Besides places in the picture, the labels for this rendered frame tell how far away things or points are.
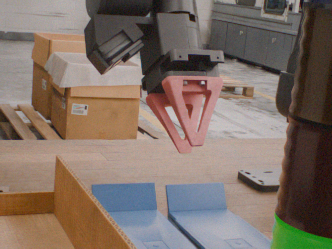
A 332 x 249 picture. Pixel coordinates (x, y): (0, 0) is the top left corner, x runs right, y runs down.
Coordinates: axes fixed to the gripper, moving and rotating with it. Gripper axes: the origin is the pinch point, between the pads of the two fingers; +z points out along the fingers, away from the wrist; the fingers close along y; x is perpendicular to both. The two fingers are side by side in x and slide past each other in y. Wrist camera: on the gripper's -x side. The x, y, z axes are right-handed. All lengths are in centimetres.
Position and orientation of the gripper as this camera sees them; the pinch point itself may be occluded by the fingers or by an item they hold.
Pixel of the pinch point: (189, 142)
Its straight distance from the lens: 69.7
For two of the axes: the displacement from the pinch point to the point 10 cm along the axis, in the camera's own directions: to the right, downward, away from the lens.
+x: 9.2, -0.1, 3.8
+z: 1.1, 9.6, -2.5
